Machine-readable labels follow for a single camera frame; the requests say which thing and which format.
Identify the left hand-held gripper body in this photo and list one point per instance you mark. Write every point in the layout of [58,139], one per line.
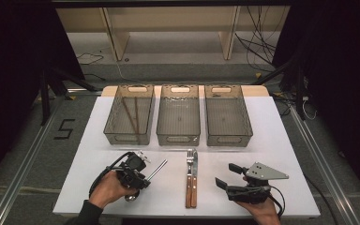
[132,168]

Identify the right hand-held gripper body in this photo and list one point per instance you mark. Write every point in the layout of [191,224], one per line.
[264,172]

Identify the long metal spoon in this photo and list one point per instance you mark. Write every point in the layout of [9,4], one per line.
[158,168]

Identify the smoky clear plastic bin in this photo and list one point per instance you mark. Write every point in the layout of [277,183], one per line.
[178,117]
[227,117]
[118,125]

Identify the person's left hand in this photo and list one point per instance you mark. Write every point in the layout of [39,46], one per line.
[109,189]

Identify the person's right hand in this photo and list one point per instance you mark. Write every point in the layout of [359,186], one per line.
[265,214]

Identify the white table cover sheet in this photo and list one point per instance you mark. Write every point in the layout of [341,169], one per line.
[75,193]

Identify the black metal stand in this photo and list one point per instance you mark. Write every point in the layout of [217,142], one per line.
[45,103]
[299,93]

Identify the dark curtain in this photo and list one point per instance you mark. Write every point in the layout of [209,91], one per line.
[347,93]
[12,78]

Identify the beige wooden shelf unit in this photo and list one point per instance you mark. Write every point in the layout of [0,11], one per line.
[168,18]

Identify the aluminium floor rail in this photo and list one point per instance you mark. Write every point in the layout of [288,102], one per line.
[322,165]
[22,175]

